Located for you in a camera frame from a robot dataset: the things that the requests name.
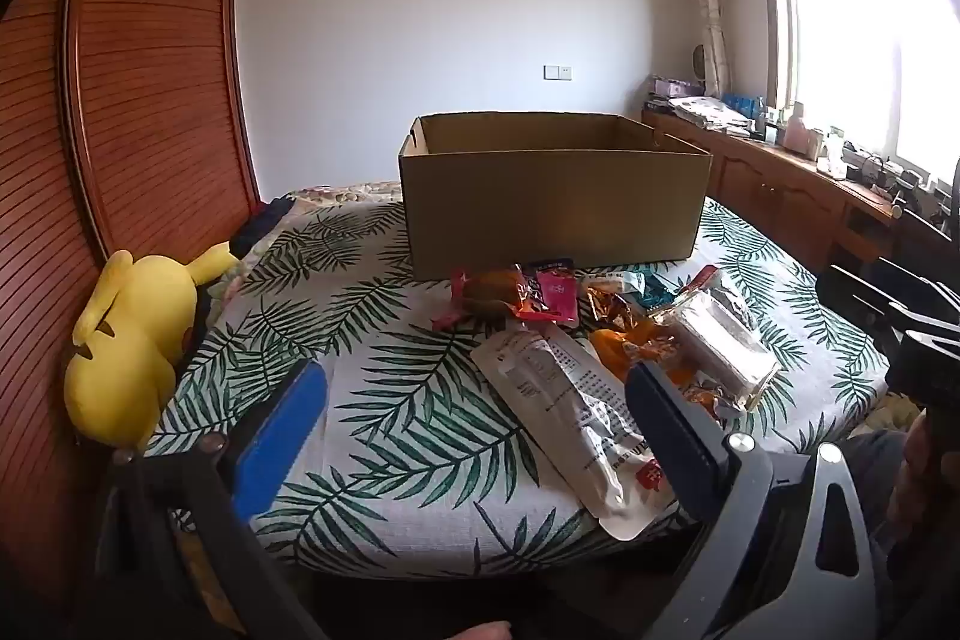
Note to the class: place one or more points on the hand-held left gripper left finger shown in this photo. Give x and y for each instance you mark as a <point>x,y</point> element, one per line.
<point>281,437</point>

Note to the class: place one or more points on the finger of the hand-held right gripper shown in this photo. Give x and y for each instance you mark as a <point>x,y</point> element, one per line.
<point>855,299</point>
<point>919,284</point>

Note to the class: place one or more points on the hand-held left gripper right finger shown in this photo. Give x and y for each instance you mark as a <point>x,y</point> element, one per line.
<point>671,445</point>

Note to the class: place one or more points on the white packet with orange print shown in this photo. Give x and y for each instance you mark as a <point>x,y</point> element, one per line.
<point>637,351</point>

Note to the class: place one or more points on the large white snack packet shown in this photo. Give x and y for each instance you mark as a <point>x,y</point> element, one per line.
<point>570,415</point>

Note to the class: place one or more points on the clear white snack packet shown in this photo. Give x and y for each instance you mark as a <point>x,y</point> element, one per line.
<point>720,344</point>

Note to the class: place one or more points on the pink snack packet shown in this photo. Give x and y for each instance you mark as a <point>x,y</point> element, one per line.
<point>559,295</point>

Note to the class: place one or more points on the red-wrapped bread snack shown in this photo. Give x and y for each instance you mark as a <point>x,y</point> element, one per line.
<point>487,295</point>

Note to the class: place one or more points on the brown cardboard box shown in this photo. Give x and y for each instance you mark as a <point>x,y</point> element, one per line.
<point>555,212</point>

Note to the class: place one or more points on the person's right hand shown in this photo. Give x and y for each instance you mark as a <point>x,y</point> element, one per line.
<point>916,475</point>

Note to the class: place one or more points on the leaf print bed sheet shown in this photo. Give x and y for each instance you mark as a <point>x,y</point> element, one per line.
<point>390,400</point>

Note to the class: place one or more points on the person's grey clothing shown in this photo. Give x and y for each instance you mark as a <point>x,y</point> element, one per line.
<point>874,475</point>

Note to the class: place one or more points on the silver snack packet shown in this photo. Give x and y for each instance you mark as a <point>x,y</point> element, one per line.
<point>731,302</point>

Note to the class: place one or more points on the wooden cabinet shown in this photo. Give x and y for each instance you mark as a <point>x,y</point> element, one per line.
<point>780,190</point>

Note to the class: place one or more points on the red snack packet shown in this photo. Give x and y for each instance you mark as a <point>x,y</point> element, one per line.
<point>699,284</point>

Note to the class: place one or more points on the teal snack packet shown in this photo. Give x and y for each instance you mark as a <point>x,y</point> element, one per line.
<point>654,289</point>

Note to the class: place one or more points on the pink kettle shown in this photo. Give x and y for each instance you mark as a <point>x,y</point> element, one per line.
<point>799,134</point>

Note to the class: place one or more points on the small white snack packet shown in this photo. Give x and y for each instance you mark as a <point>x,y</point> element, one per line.
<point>607,281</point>

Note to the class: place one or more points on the yellow plush toy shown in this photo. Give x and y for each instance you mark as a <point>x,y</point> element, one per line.
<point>135,340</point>

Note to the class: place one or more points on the dark clothes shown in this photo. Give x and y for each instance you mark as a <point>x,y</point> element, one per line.
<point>259,224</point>

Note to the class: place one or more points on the folded patterned cloth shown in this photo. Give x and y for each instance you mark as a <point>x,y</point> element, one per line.
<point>709,111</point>

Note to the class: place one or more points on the floral quilt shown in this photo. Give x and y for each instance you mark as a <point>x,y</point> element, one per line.
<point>345,192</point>

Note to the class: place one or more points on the purple box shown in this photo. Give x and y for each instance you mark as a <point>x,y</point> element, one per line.
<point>675,87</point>

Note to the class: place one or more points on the small desk fan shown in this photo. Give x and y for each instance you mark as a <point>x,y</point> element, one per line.
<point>699,61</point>

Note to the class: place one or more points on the wooden frame window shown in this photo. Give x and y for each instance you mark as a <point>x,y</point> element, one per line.
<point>862,10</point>

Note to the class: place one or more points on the white wall switch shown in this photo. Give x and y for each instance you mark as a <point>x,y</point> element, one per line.
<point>557,72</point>

